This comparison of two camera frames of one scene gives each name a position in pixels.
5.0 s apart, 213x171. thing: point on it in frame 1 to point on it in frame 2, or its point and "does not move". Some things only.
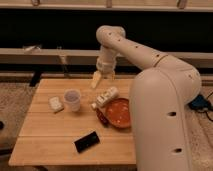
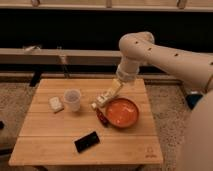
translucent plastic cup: (72, 100) does not move
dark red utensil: (102, 118) does not move
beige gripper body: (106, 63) to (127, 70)
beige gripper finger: (96, 79) to (116, 86)
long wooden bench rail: (83, 58) does not move
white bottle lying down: (103, 98) does not move
